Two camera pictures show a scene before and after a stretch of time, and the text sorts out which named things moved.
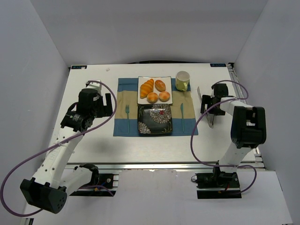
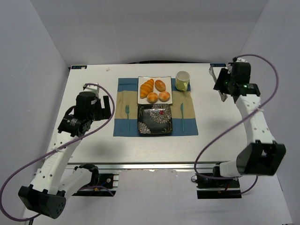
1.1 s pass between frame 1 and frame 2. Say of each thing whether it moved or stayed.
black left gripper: stayed
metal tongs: moved
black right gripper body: moved
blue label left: stayed
